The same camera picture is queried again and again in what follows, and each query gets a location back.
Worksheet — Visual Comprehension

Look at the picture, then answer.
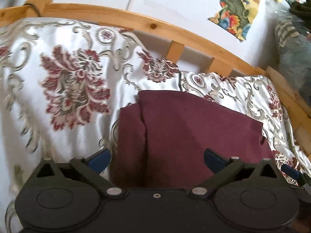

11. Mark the white floral satin bedspread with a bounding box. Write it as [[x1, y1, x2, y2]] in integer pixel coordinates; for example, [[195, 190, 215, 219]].
[[1, 18, 310, 232]]

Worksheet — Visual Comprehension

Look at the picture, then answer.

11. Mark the plastic wrapped blue blanket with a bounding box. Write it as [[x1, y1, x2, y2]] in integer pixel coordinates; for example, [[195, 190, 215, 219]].
[[275, 0, 310, 105]]

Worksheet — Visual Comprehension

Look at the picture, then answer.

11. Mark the wooden bed headboard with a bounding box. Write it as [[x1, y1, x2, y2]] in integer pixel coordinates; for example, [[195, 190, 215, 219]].
[[1, 0, 310, 156]]

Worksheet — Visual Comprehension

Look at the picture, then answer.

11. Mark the maroon cloth garment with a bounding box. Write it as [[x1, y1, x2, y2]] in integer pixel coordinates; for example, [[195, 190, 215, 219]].
[[111, 90, 273, 188]]

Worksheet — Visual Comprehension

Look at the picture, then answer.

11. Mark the colourful floral wall picture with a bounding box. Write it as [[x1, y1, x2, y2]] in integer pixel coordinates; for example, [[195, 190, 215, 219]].
[[208, 0, 285, 42]]

